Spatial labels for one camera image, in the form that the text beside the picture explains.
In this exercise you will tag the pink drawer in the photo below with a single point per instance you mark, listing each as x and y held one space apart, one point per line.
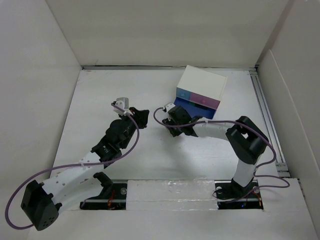
204 101

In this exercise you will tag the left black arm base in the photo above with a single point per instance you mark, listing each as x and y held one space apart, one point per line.
112 197

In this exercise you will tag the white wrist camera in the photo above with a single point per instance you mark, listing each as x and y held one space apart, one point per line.
167 107
121 106

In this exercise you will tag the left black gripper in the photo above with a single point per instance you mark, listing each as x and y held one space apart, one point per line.
141 116

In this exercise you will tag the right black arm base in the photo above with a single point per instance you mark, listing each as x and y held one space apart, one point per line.
230 196

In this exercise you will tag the purple blue drawer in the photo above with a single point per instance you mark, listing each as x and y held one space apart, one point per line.
195 110

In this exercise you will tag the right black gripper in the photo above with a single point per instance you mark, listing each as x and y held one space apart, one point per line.
175 132

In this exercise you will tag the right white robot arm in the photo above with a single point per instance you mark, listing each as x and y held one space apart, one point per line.
245 138

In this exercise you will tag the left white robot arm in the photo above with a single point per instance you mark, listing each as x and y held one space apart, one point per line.
43 202

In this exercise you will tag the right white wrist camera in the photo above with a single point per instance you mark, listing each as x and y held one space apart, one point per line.
167 107

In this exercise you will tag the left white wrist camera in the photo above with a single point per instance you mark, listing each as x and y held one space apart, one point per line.
121 106

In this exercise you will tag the metal rail right edge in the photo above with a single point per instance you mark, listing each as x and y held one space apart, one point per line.
280 162

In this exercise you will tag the white drawer organizer cabinet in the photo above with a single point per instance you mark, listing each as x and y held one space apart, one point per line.
202 82

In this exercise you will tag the light blue drawer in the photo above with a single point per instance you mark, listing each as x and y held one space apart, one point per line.
183 94

